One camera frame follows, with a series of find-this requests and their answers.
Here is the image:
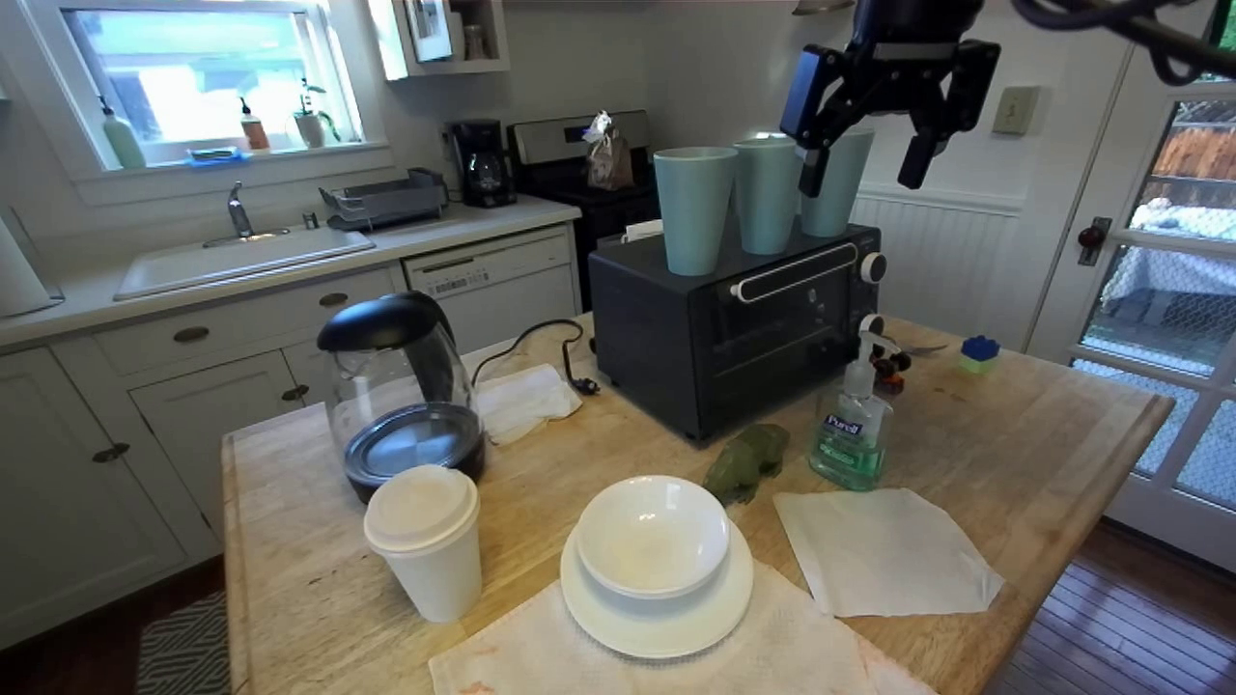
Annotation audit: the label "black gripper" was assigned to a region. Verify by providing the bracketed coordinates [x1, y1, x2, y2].
[778, 0, 1002, 206]

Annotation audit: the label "white lidded paper cup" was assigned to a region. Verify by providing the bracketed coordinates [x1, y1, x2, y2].
[360, 460, 486, 629]

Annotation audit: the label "black toaster oven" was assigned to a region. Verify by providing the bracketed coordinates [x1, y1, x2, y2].
[588, 219, 890, 450]

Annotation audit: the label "black steel oven range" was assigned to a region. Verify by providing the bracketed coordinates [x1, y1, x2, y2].
[503, 109, 733, 315]

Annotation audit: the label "white glass-paned door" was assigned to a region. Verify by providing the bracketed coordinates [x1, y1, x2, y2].
[1020, 0, 1236, 576]

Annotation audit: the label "green hand soap dispenser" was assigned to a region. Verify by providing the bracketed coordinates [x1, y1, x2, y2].
[805, 311, 897, 495]

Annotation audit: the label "white wood-topped kitchen island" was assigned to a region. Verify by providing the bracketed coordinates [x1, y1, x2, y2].
[221, 304, 1176, 695]

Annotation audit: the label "green sponge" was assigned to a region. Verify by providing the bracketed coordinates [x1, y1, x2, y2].
[700, 421, 796, 512]

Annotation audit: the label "black coffee maker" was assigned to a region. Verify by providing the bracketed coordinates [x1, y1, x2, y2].
[445, 116, 522, 212]

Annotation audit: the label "white dishwasher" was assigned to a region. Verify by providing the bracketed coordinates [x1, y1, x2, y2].
[400, 223, 583, 361]

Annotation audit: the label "folded white napkin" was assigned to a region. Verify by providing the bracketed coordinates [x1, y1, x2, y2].
[768, 484, 1008, 622]

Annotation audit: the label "small white cloth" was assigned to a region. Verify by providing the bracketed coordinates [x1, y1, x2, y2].
[468, 361, 588, 451]

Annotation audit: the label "white ceramic bowl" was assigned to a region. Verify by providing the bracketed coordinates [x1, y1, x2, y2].
[571, 472, 733, 609]

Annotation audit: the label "grey dish rack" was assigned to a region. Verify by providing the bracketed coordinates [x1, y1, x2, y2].
[316, 168, 454, 236]

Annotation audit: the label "black glass electric kettle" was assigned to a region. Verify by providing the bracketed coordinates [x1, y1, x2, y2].
[311, 289, 490, 508]

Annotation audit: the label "clear spray bottle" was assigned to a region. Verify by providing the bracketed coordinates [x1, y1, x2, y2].
[288, 74, 343, 151]

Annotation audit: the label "large white paper towel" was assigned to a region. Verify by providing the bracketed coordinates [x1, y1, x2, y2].
[426, 555, 938, 695]

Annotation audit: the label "white ceramic plate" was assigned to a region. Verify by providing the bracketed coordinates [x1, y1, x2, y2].
[556, 519, 756, 666]

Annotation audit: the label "orange soap bottle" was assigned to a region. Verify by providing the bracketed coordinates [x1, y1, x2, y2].
[234, 95, 275, 156]

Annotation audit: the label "chrome sink faucet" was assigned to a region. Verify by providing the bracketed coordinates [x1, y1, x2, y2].
[223, 182, 260, 243]

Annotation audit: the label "white kitchen sink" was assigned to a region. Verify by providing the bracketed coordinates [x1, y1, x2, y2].
[113, 223, 378, 304]

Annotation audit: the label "blue windowsill sponge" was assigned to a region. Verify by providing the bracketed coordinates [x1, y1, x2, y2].
[180, 143, 252, 176]

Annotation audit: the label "kitchen window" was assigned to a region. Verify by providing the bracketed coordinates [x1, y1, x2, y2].
[21, 0, 391, 178]

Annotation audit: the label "pale green soap bottle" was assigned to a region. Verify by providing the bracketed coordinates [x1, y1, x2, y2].
[95, 95, 150, 176]

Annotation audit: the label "white kitchen counter cabinets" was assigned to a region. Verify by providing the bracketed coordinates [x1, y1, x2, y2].
[0, 191, 588, 654]

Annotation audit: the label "grey floor rug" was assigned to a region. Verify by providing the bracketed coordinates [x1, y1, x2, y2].
[129, 587, 234, 695]

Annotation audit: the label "beige light switch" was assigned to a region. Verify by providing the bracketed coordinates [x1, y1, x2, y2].
[987, 83, 1047, 143]

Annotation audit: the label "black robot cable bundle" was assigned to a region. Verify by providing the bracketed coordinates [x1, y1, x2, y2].
[1008, 0, 1236, 84]

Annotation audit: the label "dark door handle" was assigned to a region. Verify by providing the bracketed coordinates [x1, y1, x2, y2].
[1073, 212, 1116, 271]

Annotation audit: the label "black power cord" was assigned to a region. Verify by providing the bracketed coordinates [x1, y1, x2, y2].
[464, 315, 601, 403]

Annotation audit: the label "white wall cabinet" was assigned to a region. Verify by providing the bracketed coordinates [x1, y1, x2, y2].
[364, 0, 514, 84]

